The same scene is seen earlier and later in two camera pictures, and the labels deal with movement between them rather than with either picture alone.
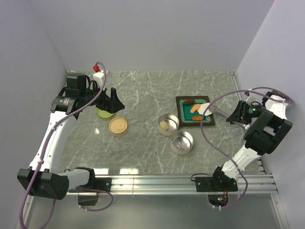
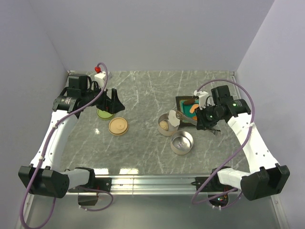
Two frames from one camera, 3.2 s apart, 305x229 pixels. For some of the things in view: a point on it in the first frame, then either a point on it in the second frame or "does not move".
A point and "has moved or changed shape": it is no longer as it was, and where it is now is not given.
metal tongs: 214,109 has moved or changed shape
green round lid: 104,115 does not move
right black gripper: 239,116 to 202,122
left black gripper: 111,106 does not move
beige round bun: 164,125 does not move
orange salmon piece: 196,107 does not move
